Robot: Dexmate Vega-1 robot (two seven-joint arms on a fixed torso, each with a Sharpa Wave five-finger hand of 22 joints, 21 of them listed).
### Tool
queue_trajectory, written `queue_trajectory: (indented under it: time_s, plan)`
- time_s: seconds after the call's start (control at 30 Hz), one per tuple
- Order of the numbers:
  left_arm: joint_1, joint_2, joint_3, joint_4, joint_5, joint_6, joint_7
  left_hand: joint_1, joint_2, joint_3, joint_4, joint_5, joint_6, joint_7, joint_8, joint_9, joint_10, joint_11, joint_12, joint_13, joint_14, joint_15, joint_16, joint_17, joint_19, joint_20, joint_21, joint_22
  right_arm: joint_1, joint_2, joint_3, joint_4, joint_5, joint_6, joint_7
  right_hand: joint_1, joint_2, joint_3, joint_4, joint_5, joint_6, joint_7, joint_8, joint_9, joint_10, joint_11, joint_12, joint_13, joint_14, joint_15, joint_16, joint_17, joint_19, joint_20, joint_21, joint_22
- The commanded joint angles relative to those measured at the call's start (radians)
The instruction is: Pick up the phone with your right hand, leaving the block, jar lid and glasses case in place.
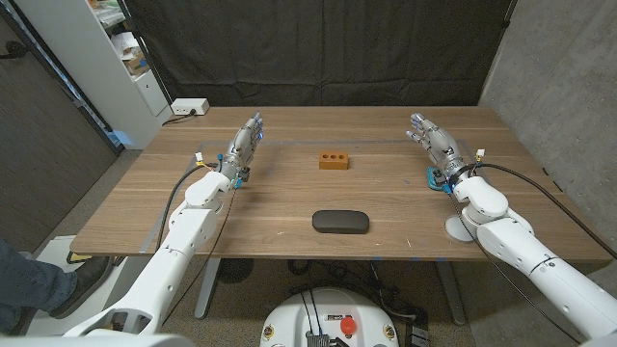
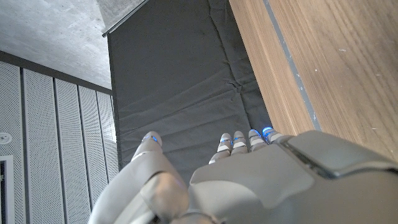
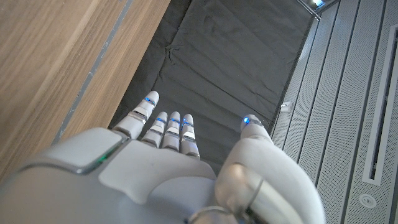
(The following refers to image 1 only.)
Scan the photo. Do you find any black power strip cord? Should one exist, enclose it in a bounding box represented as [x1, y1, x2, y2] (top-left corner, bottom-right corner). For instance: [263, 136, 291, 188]
[161, 109, 198, 127]

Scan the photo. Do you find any white robot torso base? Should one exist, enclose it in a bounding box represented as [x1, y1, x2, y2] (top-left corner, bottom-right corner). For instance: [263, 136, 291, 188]
[259, 287, 400, 347]

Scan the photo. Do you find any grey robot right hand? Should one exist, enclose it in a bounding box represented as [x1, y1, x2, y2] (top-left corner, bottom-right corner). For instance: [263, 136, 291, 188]
[405, 112, 476, 190]

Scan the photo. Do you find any cardboard box with blue tape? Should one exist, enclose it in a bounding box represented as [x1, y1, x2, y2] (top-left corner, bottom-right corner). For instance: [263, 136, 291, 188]
[122, 51, 150, 76]

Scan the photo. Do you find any black glasses case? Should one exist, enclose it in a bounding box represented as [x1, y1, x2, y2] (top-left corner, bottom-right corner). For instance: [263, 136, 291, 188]
[311, 209, 371, 235]

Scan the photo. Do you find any grey table leg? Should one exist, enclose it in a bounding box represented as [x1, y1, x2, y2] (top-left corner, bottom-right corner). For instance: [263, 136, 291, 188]
[433, 259, 468, 327]
[194, 257, 222, 320]

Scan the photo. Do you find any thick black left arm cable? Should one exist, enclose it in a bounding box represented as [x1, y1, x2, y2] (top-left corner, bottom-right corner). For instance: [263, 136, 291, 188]
[156, 163, 221, 252]

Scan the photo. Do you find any white shelf cabinet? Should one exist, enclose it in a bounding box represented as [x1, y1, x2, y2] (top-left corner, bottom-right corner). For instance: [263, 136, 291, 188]
[13, 0, 174, 150]

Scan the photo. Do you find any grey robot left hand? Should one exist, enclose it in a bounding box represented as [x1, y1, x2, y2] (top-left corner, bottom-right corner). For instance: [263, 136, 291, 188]
[219, 111, 265, 190]

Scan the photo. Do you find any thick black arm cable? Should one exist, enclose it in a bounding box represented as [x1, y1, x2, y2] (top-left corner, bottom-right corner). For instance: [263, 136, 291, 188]
[474, 162, 617, 261]
[156, 163, 221, 252]

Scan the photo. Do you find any round black floor fan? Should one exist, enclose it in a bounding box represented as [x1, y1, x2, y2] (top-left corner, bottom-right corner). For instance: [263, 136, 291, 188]
[216, 258, 255, 284]

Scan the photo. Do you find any white floor platform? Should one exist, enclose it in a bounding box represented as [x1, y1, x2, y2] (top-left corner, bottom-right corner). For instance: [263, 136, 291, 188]
[26, 234, 150, 337]

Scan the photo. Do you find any white jar lid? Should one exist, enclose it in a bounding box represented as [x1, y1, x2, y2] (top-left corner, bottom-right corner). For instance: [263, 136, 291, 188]
[443, 214, 479, 244]

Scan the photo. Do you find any black backdrop curtain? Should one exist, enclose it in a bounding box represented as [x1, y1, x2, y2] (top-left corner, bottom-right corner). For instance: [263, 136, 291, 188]
[123, 0, 517, 108]

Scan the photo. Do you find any white power strip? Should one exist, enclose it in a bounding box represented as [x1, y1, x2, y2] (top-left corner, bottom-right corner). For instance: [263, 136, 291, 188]
[171, 97, 211, 117]

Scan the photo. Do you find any brown block with three holes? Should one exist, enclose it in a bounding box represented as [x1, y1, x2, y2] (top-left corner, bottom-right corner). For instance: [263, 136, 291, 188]
[318, 150, 350, 171]

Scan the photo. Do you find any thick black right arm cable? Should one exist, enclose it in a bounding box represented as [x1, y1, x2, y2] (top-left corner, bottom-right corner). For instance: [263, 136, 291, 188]
[474, 162, 617, 261]

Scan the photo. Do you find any person's leg in jeans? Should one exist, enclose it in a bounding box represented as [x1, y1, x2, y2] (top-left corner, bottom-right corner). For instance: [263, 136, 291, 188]
[0, 238, 78, 334]

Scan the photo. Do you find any dark brown shoe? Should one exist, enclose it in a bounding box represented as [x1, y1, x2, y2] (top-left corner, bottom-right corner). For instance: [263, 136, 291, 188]
[47, 255, 113, 319]

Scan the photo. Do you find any black door handle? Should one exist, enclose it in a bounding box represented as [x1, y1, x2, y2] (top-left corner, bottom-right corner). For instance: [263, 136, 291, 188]
[0, 40, 29, 60]

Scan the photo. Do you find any teal blue phone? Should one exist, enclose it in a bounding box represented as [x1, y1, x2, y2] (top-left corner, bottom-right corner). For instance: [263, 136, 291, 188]
[426, 166, 447, 192]

